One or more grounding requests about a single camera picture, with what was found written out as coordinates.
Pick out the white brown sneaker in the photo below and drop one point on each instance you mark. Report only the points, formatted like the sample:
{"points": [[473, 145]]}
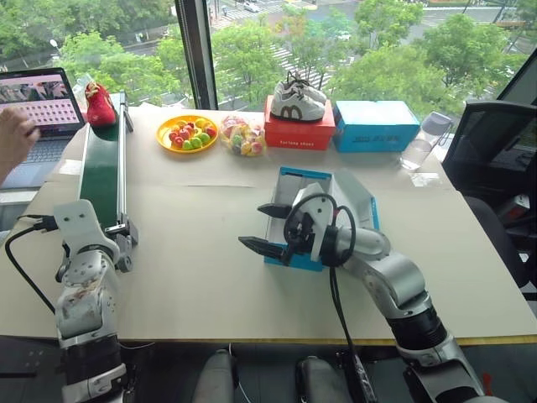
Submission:
{"points": [[293, 110], [314, 95]]}

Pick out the black office chair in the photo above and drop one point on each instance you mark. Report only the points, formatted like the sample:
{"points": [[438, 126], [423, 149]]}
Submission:
{"points": [[482, 138]]}

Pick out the yellow plastic plate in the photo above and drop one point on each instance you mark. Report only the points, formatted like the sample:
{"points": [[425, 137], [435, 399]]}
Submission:
{"points": [[164, 136]]}

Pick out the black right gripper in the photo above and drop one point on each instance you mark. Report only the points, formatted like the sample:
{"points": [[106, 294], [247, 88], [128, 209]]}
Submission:
{"points": [[301, 239]]}

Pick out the red toy fruit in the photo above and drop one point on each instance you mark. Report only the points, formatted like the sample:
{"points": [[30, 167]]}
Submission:
{"points": [[174, 137], [211, 132], [184, 133]]}

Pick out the clear plastic water bottle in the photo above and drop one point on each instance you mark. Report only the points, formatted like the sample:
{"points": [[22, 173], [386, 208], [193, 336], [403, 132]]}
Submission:
{"points": [[419, 151]]}

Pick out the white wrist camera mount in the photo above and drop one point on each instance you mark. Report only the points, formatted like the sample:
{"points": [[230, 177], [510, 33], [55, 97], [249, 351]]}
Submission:
{"points": [[77, 228], [315, 205]]}

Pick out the dark rounded grey shape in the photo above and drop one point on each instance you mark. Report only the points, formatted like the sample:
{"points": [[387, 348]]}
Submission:
{"points": [[216, 378], [321, 382]]}

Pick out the clear bag of toy fruits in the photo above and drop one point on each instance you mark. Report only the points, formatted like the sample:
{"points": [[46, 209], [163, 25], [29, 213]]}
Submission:
{"points": [[243, 138]]}

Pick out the green conveyor belt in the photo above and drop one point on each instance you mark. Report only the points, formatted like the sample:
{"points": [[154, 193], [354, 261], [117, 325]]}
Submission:
{"points": [[100, 168]]}

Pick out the person bare hand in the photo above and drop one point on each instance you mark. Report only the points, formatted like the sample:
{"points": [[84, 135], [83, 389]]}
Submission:
{"points": [[14, 130]]}

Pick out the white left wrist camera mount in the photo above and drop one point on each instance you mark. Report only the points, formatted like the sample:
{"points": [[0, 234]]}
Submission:
{"points": [[77, 228]]}

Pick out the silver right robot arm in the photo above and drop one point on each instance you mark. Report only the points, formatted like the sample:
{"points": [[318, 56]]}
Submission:
{"points": [[398, 277]]}

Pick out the open blue white shoebox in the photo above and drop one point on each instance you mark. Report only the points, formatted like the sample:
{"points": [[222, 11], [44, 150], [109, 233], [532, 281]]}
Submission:
{"points": [[361, 201]]}

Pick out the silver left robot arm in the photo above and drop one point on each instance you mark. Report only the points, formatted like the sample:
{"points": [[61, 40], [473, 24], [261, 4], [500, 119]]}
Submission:
{"points": [[84, 294]]}

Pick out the yellow toy fruit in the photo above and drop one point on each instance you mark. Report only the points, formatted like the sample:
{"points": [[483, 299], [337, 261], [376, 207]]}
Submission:
{"points": [[201, 123]]}

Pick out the red strawberry plush toy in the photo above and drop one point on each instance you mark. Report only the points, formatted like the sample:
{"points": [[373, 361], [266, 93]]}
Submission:
{"points": [[100, 107]]}

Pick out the closed blue shoebox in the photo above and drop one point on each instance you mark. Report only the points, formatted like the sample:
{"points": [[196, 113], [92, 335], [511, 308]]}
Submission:
{"points": [[375, 126]]}

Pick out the open laptop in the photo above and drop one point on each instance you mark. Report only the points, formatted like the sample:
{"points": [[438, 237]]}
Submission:
{"points": [[50, 113]]}

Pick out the green toy fruit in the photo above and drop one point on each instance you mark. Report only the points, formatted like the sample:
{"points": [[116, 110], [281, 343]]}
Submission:
{"points": [[204, 137], [196, 142], [187, 145]]}

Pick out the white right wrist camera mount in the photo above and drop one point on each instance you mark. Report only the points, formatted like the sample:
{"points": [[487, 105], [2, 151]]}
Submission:
{"points": [[315, 205]]}

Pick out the red shoebox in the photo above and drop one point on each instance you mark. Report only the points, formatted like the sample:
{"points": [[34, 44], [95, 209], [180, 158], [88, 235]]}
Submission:
{"points": [[298, 132]]}

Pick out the small clear plastic bottle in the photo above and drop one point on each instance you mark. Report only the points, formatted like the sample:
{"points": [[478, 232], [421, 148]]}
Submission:
{"points": [[80, 90]]}

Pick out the dark window frame post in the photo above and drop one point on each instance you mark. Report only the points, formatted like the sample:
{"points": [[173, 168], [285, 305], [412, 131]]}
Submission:
{"points": [[196, 50]]}

